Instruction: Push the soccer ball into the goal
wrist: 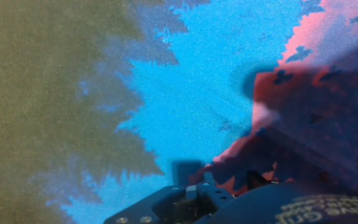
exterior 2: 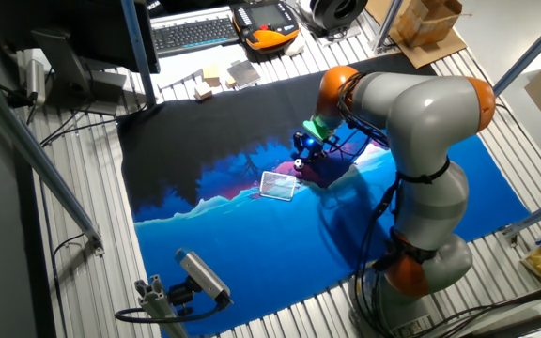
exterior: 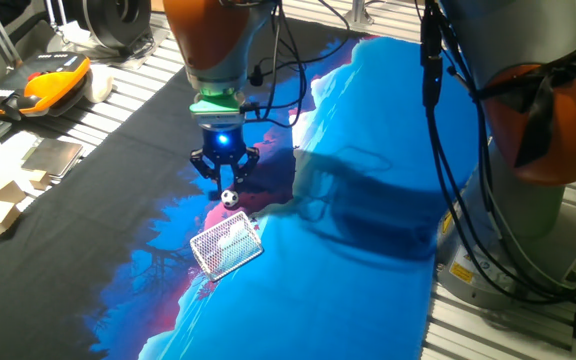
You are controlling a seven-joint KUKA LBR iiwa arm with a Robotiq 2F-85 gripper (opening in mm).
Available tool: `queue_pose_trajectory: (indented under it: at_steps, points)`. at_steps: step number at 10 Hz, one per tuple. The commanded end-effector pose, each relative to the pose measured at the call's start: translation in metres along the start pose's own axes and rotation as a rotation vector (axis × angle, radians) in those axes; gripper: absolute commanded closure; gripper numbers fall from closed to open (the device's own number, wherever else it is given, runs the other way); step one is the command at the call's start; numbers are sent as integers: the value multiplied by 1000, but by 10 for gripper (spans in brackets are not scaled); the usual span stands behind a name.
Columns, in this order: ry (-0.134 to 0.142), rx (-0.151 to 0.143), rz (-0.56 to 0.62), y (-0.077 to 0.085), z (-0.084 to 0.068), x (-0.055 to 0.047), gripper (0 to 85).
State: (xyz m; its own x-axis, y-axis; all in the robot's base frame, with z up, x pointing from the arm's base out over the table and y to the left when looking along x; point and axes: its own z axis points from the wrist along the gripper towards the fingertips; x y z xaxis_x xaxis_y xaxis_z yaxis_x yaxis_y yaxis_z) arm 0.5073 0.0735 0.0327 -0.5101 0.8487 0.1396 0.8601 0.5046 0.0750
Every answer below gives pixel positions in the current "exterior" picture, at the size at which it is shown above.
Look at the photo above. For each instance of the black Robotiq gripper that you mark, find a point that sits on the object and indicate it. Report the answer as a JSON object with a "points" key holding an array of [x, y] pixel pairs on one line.
{"points": [[223, 147]]}

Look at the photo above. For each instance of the small black-white soccer ball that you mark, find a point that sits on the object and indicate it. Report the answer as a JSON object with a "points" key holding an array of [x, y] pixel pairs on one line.
{"points": [[230, 198]]}

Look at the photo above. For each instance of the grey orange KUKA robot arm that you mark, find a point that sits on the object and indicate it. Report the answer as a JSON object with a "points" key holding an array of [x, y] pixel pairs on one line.
{"points": [[508, 35]]}

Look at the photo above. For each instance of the white rounded plastic object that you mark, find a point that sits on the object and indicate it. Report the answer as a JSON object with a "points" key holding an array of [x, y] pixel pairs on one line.
{"points": [[99, 85]]}

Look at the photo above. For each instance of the printed landscape cloth mat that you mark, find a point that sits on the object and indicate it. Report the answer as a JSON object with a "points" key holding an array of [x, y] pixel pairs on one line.
{"points": [[343, 275]]}

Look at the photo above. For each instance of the dark notebook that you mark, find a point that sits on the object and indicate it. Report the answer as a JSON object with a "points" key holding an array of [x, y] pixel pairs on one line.
{"points": [[53, 157]]}

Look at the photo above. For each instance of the small wooden block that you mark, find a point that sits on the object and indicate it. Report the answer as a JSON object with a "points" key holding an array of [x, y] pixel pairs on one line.
{"points": [[39, 180]]}

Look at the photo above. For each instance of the orange black teach pendant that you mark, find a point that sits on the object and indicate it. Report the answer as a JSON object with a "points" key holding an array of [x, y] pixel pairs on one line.
{"points": [[43, 82]]}

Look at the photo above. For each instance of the white paper sheet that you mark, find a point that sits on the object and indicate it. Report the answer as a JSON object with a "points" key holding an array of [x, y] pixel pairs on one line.
{"points": [[8, 152]]}

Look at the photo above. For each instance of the green gripper mount plate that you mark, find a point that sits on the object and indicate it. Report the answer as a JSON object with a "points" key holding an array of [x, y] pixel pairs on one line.
{"points": [[215, 106]]}

